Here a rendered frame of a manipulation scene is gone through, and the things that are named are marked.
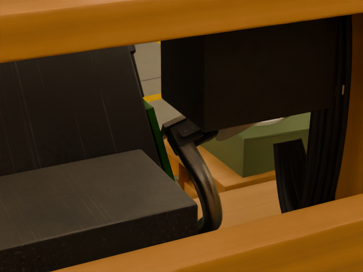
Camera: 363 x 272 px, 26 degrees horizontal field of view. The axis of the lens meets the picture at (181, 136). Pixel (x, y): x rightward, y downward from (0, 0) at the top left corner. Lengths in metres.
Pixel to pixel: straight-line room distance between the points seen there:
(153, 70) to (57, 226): 4.32
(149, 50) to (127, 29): 4.96
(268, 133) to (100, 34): 1.26
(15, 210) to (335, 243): 0.37
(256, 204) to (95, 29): 1.06
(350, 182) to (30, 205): 0.39
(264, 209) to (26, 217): 0.80
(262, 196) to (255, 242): 0.89
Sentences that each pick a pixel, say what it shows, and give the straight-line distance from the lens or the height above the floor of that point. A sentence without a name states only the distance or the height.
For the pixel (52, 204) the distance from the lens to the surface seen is 0.96.
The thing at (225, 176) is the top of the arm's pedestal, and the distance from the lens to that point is 1.88.
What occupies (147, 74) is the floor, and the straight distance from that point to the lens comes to 5.14.
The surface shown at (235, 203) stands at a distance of 1.66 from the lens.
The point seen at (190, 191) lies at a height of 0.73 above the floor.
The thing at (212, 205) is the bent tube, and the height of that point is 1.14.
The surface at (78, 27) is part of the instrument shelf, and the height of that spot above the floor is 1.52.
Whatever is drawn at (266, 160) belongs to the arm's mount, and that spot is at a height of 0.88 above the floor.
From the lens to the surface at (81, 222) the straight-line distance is 0.92.
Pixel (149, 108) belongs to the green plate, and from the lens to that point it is 1.15.
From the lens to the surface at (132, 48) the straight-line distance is 1.23.
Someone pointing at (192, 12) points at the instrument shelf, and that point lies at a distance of 0.68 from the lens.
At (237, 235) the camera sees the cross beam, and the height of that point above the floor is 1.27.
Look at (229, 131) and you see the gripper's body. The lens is 1.19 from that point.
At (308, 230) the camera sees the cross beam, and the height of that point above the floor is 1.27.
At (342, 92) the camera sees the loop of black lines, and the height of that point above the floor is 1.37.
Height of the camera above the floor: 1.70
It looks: 24 degrees down
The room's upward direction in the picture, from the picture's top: straight up
